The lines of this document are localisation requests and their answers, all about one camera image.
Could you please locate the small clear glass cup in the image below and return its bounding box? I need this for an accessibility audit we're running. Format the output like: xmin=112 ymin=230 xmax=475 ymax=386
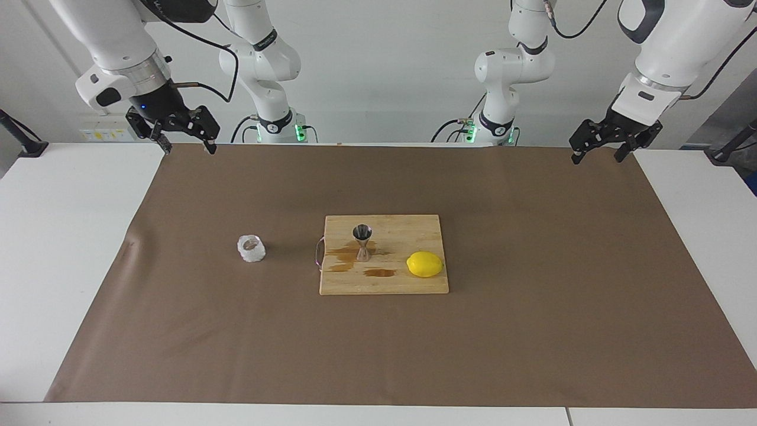
xmin=237 ymin=234 xmax=267 ymax=264

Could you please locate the brown paper table mat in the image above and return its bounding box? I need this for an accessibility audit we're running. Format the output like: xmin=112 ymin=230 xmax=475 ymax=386
xmin=44 ymin=142 xmax=757 ymax=409

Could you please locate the wooden cutting board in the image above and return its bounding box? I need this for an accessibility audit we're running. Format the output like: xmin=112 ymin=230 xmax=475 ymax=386
xmin=314 ymin=214 xmax=450 ymax=295

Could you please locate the black base cable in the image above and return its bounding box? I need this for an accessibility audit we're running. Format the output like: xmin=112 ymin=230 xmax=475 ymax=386
xmin=231 ymin=115 xmax=260 ymax=144
xmin=431 ymin=89 xmax=487 ymax=143

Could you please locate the steel double jigger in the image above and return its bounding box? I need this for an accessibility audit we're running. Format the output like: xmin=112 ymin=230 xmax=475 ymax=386
xmin=352 ymin=224 xmax=373 ymax=262

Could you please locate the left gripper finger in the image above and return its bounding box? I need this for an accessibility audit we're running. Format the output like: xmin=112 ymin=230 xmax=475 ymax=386
xmin=614 ymin=121 xmax=664 ymax=164
xmin=570 ymin=119 xmax=603 ymax=165

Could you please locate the white wall socket box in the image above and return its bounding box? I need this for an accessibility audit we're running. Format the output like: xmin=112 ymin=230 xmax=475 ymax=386
xmin=79 ymin=113 xmax=138 ymax=143

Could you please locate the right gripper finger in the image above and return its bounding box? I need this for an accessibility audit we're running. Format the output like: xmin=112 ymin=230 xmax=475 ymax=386
xmin=125 ymin=108 xmax=173 ymax=156
xmin=190 ymin=105 xmax=221 ymax=156

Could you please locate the yellow lemon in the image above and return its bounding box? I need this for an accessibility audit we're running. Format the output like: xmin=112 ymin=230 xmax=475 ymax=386
xmin=406 ymin=251 xmax=444 ymax=278

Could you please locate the black stand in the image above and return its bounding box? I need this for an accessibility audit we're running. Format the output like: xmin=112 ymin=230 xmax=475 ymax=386
xmin=709 ymin=118 xmax=757 ymax=166
xmin=0 ymin=108 xmax=50 ymax=159

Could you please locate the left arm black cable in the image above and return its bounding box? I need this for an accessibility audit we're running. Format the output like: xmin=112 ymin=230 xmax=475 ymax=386
xmin=543 ymin=0 xmax=757 ymax=101

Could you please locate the dark grey panel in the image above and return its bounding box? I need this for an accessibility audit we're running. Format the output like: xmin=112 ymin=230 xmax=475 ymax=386
xmin=685 ymin=68 xmax=757 ymax=150

